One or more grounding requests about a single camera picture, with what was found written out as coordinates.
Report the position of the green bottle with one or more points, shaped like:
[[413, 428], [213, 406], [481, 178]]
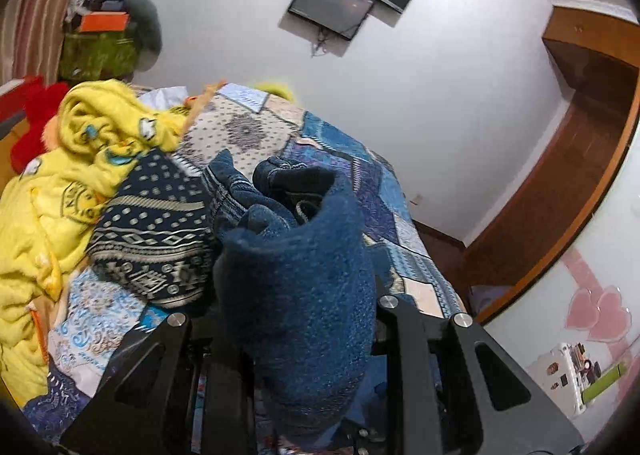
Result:
[[605, 382]]

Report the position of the brown striped curtain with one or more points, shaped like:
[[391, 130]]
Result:
[[45, 10]]

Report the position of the white shelf organizer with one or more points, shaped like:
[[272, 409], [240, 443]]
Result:
[[565, 375]]

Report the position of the wooden door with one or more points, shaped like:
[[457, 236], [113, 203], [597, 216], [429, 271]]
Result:
[[555, 185]]

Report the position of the navy patterned cloth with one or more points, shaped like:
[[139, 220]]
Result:
[[150, 235]]

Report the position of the white cloth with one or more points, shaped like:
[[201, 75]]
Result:
[[162, 97]]

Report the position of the small black monitor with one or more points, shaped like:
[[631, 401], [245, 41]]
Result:
[[330, 2]]

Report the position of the yellow plush toy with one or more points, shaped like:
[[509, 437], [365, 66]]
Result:
[[275, 89]]

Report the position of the blue denim jacket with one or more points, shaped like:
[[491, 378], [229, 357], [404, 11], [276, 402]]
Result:
[[300, 295]]

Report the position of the blue patchwork bedspread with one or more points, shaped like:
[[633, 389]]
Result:
[[380, 185]]

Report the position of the green patterned cloth cover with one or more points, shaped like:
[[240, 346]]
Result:
[[97, 55]]

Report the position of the purple cloth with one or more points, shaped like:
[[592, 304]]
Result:
[[490, 297]]

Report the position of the wooden wardrobe with heart door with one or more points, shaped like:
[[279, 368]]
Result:
[[575, 295]]

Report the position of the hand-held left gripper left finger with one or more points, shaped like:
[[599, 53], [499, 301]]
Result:
[[150, 385]]

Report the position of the red plush toy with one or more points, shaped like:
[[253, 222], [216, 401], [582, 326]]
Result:
[[35, 120]]

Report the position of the light blue paisley sheet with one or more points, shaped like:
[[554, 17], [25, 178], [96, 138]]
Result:
[[95, 315]]

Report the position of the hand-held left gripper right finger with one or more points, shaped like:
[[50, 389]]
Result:
[[450, 385]]

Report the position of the yellow cartoon print blanket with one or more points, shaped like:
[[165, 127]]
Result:
[[75, 145]]

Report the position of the dark green plush cushion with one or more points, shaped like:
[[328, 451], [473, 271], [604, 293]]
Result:
[[147, 30]]

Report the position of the wall outlet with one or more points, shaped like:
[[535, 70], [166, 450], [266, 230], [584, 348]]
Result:
[[416, 200]]

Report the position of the orange box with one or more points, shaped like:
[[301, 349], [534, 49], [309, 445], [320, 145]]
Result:
[[104, 23]]

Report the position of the orange plush toy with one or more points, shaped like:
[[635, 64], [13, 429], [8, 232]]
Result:
[[205, 95]]

